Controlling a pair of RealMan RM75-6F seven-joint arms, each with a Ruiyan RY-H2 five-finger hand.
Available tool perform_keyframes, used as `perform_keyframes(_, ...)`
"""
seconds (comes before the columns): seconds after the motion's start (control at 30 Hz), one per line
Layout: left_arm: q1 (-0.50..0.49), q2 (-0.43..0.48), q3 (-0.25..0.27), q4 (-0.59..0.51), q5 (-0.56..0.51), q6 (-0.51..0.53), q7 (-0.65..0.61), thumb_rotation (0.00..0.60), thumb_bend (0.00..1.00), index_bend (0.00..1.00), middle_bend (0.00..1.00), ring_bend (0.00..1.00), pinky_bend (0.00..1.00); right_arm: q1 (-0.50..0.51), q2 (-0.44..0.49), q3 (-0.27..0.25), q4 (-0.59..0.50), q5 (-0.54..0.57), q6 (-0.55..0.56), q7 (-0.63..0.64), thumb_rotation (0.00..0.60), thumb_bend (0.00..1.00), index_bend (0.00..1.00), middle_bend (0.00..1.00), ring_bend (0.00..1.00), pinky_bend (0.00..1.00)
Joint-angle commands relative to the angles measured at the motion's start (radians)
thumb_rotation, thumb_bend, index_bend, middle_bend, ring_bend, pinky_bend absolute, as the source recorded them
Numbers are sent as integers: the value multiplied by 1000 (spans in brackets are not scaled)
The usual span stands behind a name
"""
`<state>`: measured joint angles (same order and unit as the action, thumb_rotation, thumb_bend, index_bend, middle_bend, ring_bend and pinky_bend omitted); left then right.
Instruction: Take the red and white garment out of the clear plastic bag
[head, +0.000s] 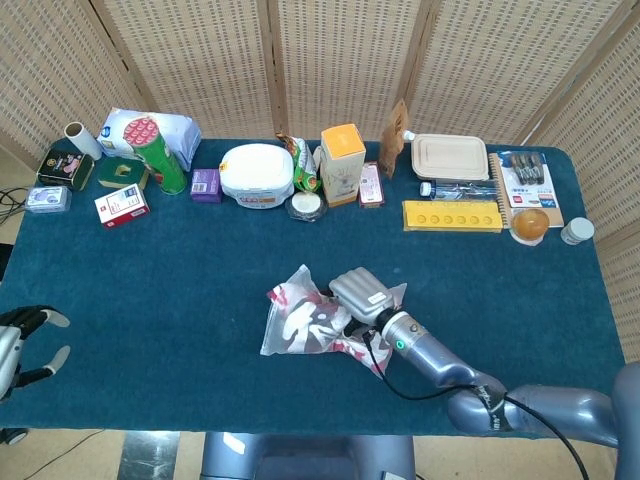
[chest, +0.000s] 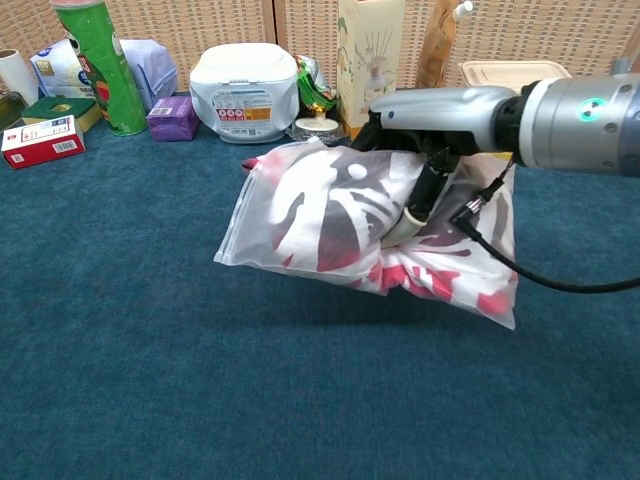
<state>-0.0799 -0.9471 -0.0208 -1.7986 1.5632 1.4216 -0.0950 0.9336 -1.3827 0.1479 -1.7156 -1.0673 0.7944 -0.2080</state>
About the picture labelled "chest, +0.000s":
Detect woven folding screen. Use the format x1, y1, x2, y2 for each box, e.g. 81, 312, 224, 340
0, 0, 640, 96

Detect blue table carpet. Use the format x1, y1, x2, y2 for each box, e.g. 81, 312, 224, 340
0, 87, 640, 480

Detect white blue tissue pack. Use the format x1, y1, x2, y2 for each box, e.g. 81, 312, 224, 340
29, 38, 179, 114

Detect green snack packet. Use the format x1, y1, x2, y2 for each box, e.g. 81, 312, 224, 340
292, 53, 339, 121

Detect white cardboard tube roll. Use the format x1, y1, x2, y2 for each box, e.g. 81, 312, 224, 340
0, 48, 40, 107

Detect purple small box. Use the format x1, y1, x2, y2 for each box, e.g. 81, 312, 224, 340
146, 95, 201, 143

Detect patterned cup with white lid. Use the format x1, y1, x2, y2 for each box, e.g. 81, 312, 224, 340
291, 115, 346, 146

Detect green chips can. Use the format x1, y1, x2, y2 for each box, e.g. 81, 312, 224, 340
49, 0, 149, 137

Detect translucent zip bag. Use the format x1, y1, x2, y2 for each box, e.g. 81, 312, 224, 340
213, 137, 519, 330

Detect black right hand cable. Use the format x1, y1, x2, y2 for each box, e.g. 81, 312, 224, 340
449, 164, 640, 294

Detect green gold tissue box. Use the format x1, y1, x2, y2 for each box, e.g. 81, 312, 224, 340
21, 95, 104, 134

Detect red white carton box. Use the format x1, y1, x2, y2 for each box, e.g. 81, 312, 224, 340
0, 114, 86, 170

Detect red white printed clothes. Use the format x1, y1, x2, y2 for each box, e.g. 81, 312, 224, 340
244, 147, 516, 321

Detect tall orange cream box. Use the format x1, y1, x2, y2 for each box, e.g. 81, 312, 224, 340
335, 0, 407, 139

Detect beige lidded food container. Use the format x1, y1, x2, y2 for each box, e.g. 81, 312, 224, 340
458, 59, 574, 96

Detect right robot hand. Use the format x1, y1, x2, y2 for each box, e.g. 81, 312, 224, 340
349, 85, 524, 249

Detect white wet wipes tub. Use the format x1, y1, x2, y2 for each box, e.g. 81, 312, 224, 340
188, 42, 301, 145

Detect brown spout pouch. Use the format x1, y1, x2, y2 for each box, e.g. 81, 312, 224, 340
415, 0, 474, 91

